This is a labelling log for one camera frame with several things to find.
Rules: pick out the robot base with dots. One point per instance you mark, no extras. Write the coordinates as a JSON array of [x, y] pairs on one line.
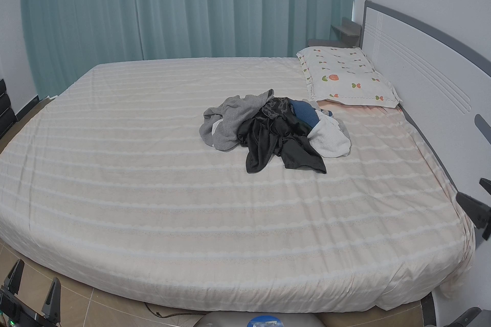
[[230, 321]]

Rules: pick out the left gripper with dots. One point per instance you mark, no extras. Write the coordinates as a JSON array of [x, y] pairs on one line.
[[30, 308]]

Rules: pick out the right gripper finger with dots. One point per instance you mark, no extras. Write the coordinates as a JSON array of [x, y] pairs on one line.
[[477, 208], [487, 185]]

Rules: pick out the pile of clothes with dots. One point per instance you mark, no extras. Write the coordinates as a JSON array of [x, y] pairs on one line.
[[226, 118]]

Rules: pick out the white printed pillow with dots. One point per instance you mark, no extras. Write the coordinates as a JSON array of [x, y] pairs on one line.
[[345, 76]]

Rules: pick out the bed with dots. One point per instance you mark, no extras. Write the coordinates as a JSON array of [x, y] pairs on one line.
[[153, 164]]

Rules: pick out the grey bedside table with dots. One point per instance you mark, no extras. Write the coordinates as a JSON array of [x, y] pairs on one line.
[[347, 30]]

